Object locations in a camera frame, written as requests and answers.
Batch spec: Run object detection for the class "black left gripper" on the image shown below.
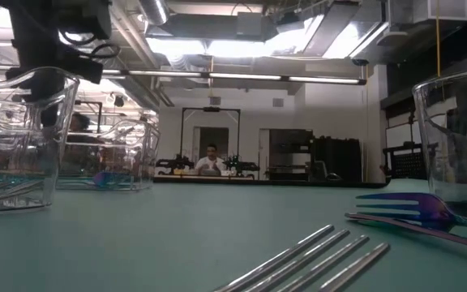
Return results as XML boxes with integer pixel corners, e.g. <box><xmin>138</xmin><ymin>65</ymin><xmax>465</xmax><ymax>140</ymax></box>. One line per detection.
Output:
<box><xmin>6</xmin><ymin>52</ymin><xmax>105</xmax><ymax>127</ymax></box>

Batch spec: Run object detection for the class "person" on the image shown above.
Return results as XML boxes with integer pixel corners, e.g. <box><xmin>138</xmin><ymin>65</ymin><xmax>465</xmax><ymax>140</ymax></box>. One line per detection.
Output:
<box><xmin>61</xmin><ymin>112</ymin><xmax>96</xmax><ymax>171</ymax></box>
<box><xmin>195</xmin><ymin>144</ymin><xmax>227</xmax><ymax>176</ymax></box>

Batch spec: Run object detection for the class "distant wooden table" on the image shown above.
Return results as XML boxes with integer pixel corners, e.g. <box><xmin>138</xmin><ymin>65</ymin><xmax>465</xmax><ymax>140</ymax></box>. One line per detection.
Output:
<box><xmin>154</xmin><ymin>173</ymin><xmax>259</xmax><ymax>182</ymax></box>

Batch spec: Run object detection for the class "green table mat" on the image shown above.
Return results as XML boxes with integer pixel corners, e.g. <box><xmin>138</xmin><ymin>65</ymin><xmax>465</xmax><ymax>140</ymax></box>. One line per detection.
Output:
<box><xmin>0</xmin><ymin>178</ymin><xmax>467</xmax><ymax>292</ymax></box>

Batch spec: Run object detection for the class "long ceiling light strip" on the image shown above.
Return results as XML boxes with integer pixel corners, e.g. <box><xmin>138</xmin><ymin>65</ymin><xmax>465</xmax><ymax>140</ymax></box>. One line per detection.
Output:
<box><xmin>0</xmin><ymin>64</ymin><xmax>367</xmax><ymax>86</ymax></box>

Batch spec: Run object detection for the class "grey ceiling unit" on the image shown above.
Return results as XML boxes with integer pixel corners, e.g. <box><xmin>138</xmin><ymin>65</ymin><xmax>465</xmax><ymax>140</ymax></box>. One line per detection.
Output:
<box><xmin>236</xmin><ymin>11</ymin><xmax>277</xmax><ymax>41</ymax></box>

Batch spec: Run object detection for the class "grey shelving rack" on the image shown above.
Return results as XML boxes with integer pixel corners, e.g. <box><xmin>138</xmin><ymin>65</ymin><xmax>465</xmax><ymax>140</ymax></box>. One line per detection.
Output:
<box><xmin>268</xmin><ymin>129</ymin><xmax>314</xmax><ymax>182</ymax></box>

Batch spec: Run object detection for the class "black cabinet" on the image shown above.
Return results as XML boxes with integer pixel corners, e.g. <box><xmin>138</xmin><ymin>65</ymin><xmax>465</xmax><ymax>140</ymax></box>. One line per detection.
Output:
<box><xmin>312</xmin><ymin>136</ymin><xmax>363</xmax><ymax>183</ymax></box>

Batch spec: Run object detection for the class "black perforated cart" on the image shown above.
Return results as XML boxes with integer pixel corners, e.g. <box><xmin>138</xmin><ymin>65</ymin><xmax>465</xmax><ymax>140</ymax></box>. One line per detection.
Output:
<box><xmin>382</xmin><ymin>141</ymin><xmax>429</xmax><ymax>180</ymax></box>

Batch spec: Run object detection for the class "black left camera cable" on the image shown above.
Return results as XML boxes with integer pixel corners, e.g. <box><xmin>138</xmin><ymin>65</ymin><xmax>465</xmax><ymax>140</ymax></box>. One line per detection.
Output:
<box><xmin>58</xmin><ymin>30</ymin><xmax>122</xmax><ymax>60</ymax></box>

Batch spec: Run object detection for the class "silver ribbed ventilation duct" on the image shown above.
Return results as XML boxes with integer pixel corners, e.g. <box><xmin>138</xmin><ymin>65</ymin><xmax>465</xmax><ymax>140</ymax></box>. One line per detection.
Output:
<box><xmin>138</xmin><ymin>0</ymin><xmax>170</xmax><ymax>26</ymax></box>

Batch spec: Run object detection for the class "black gantry frame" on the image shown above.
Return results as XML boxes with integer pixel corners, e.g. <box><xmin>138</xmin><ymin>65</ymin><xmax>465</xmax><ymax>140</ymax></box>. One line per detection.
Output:
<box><xmin>180</xmin><ymin>106</ymin><xmax>242</xmax><ymax>171</ymax></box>

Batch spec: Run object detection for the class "black table frame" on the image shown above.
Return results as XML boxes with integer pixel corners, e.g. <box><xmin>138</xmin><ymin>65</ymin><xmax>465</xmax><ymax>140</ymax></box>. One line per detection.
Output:
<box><xmin>152</xmin><ymin>174</ymin><xmax>392</xmax><ymax>190</ymax></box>

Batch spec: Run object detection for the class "yellow hanging cord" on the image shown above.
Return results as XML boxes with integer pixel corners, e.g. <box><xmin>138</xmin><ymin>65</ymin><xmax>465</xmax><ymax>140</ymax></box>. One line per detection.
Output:
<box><xmin>435</xmin><ymin>0</ymin><xmax>442</xmax><ymax>78</ymax></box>

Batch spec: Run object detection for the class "white ceiling duct box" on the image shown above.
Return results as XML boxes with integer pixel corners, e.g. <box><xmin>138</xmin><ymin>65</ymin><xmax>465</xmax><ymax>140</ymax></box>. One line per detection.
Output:
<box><xmin>373</xmin><ymin>0</ymin><xmax>467</xmax><ymax>45</ymax></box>

